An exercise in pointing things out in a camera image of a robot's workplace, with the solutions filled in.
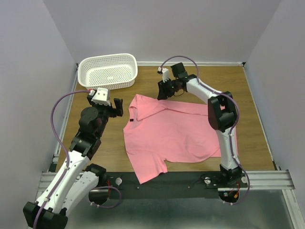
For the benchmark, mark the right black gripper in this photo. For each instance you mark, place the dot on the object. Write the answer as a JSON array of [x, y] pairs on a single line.
[[163, 93]]

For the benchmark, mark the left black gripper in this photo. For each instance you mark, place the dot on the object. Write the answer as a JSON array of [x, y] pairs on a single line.
[[115, 112]]

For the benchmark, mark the pink t shirt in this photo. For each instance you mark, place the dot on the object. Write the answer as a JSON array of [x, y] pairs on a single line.
[[161, 130]]

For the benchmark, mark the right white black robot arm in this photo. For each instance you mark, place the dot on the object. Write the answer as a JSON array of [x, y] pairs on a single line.
[[223, 114]]

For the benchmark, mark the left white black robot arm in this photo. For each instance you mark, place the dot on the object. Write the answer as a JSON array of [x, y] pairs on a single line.
[[76, 178]]

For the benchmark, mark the white perforated plastic basket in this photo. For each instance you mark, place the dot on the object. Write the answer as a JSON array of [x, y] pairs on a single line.
[[114, 71]]

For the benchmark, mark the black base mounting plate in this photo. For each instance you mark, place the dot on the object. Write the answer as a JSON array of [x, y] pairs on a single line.
[[204, 184]]

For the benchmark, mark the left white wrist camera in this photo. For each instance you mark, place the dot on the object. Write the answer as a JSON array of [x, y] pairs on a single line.
[[99, 96]]

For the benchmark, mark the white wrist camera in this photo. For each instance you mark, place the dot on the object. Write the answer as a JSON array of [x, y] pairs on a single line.
[[164, 72], [99, 96]]

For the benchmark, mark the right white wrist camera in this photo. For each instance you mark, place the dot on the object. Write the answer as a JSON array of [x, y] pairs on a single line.
[[164, 72]]

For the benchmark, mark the aluminium frame rail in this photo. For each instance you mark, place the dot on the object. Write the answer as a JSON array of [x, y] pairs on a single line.
[[263, 205]]

